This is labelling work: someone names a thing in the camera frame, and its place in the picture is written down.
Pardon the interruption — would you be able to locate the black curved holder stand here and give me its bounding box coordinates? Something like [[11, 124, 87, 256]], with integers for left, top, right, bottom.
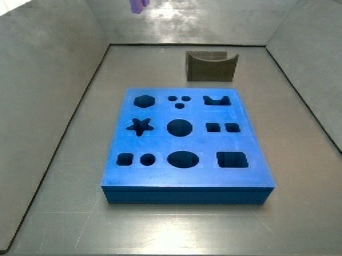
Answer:
[[186, 51, 240, 82]]

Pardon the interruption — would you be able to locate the purple double-square peg object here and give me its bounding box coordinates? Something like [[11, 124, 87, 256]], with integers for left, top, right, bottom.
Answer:
[[130, 0, 150, 14]]

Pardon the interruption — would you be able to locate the blue shape-sorting board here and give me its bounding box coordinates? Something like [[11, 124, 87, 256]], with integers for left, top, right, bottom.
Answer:
[[102, 88, 276, 204]]

